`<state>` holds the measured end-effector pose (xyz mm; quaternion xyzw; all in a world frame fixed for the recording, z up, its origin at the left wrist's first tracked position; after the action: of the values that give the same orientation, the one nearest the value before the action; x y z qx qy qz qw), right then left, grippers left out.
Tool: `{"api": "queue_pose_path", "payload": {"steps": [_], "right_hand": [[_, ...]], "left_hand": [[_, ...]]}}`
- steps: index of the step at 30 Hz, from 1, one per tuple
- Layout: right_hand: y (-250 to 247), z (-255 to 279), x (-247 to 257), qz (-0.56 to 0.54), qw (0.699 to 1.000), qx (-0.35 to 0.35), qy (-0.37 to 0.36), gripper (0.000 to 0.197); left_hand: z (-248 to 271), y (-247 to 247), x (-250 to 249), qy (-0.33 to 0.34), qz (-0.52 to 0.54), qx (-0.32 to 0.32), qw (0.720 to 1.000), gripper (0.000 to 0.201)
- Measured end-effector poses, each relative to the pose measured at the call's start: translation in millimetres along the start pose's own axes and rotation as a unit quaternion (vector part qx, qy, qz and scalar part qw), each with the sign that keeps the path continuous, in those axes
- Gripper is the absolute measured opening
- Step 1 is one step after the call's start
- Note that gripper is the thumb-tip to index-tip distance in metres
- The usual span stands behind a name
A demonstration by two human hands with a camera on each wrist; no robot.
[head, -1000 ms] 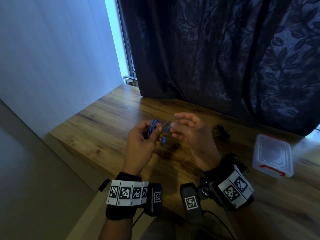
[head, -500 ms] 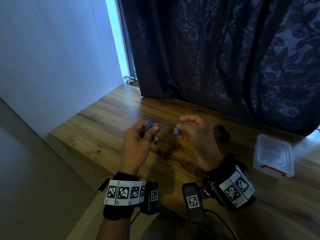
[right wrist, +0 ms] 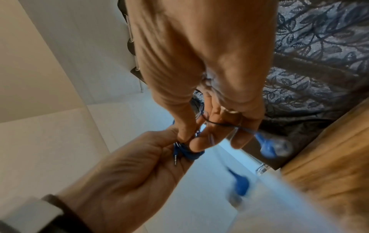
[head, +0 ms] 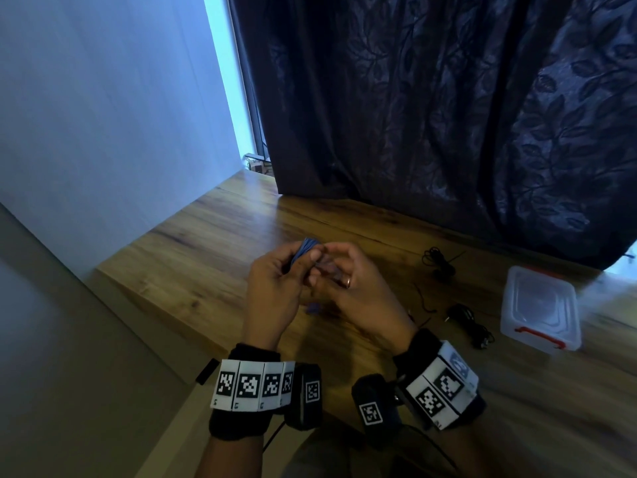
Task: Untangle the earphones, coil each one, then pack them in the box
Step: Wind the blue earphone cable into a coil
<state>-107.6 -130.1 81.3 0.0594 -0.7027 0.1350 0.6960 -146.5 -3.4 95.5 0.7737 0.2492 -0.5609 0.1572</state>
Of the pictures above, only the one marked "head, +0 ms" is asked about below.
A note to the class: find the person's right hand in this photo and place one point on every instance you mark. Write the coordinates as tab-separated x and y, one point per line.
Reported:
368	303

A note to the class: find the person's left hand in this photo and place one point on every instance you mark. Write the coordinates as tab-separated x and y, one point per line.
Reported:
271	298

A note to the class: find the person's left forearm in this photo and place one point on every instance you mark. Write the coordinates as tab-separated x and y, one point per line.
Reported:
229	460

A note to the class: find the person's right forearm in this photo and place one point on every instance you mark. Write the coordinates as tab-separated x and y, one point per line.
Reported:
473	453

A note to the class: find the left wristband with marker tags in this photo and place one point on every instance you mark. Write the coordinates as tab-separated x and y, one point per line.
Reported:
254	385

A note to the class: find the wristband with marker tags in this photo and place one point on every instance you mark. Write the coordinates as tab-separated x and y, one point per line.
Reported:
254	385
440	385

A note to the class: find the small black desk fitting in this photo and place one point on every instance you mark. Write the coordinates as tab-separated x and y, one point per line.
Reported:
206	371

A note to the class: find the right wristband with marker tags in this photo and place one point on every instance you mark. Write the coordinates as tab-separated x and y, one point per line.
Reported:
440	385

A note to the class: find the dark leaf-patterned curtain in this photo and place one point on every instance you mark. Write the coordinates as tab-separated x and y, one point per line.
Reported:
448	114

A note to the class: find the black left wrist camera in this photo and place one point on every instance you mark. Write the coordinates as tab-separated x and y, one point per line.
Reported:
306	395

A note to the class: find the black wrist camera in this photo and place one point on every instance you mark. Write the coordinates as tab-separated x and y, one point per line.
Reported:
306	395
373	413

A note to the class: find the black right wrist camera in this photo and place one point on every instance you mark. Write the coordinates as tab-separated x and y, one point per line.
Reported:
373	413

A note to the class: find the white window frame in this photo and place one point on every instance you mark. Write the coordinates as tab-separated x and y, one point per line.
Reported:
231	69
629	263

